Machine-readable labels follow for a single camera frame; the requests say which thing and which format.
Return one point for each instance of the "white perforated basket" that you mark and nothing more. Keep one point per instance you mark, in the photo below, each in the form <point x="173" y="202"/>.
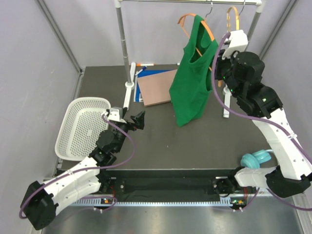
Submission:
<point x="80" y="128"/>

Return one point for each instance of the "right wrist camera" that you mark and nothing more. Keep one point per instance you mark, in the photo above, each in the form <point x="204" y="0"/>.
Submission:
<point x="237" y="42"/>

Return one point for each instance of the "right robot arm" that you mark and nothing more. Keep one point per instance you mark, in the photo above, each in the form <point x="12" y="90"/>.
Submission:
<point x="242" y="73"/>

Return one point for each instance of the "green tank top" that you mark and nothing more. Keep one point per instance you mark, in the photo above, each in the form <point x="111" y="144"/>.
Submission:
<point x="189" y="94"/>

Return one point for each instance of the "white clothes rack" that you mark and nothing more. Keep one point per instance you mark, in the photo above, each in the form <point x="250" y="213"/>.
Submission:
<point x="130" y="68"/>

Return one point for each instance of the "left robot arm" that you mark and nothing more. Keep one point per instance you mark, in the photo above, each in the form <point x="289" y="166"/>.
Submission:
<point x="42" y="202"/>

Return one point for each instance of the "orange clothes hanger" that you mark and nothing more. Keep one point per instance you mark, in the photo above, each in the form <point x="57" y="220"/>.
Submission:
<point x="201" y="47"/>

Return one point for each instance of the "pink board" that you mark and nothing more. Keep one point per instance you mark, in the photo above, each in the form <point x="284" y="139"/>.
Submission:
<point x="154" y="86"/>

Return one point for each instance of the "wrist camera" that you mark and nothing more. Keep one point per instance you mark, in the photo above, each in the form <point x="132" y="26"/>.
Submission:
<point x="113" y="114"/>
<point x="237" y="42"/>

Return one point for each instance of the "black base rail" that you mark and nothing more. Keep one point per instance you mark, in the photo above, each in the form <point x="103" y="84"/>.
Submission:
<point x="169" y="185"/>

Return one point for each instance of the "orange capped marker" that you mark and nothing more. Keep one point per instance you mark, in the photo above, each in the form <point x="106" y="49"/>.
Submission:
<point x="144" y="64"/>

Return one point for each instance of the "blue capped marker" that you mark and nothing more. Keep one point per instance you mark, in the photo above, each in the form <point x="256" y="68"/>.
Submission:
<point x="141" y="70"/>

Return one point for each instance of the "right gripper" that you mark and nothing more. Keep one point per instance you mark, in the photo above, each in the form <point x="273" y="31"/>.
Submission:
<point x="221" y="61"/>

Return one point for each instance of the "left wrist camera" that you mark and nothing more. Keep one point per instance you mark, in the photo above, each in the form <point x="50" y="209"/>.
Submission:
<point x="113" y="114"/>

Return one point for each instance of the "blue folder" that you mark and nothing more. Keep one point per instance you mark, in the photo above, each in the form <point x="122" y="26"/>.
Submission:
<point x="137" y="94"/>

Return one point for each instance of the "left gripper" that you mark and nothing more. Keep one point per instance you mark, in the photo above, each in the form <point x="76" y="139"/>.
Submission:
<point x="139" y="120"/>

